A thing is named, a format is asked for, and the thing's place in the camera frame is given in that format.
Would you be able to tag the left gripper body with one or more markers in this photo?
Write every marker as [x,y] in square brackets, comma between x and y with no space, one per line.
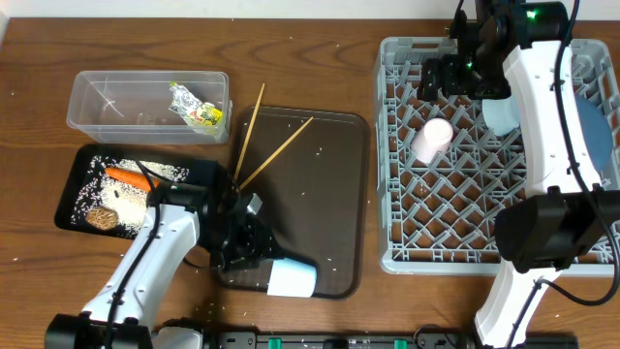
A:
[234,236]

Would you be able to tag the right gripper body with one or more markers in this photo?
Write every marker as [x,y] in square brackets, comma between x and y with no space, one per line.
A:
[472,76]

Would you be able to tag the small blue cup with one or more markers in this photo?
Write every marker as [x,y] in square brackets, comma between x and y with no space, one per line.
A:
[291,278]

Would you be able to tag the wooden chopstick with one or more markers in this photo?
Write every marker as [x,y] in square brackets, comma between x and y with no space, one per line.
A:
[249,133]
[276,153]

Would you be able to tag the small pink cup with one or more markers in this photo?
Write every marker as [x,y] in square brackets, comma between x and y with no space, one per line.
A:
[434,137]

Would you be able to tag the light blue bowl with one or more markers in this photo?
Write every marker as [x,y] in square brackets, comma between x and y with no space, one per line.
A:
[500,116]

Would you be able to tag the pile of white rice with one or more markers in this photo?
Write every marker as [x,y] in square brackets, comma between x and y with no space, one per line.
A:
[98,189]

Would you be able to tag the orange carrot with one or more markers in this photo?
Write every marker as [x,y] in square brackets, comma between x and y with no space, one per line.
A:
[136,180]

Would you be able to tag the yellow snack wrapper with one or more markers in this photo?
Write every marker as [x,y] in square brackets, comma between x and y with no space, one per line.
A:
[202,117]

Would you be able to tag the dark blue plate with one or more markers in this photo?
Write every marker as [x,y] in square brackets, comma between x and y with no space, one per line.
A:
[596,132]

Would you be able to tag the brown walnut-like food piece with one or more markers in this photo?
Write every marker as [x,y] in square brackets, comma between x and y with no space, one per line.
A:
[102,218]

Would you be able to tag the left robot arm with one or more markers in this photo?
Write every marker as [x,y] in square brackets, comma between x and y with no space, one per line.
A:
[178,217]

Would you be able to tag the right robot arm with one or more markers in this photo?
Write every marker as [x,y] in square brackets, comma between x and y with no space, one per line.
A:
[521,53]

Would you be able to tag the grey dishwasher rack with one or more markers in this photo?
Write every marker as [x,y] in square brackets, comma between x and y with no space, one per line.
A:
[438,218]

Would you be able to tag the brown serving tray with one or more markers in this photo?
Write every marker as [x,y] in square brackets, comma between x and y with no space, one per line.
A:
[314,192]

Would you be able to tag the black tray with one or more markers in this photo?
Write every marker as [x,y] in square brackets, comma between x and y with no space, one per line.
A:
[203,172]

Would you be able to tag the clear plastic bin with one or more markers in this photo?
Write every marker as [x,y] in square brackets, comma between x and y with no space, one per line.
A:
[133,106]

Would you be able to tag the black mounting rail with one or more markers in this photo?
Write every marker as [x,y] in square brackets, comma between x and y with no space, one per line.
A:
[423,340]

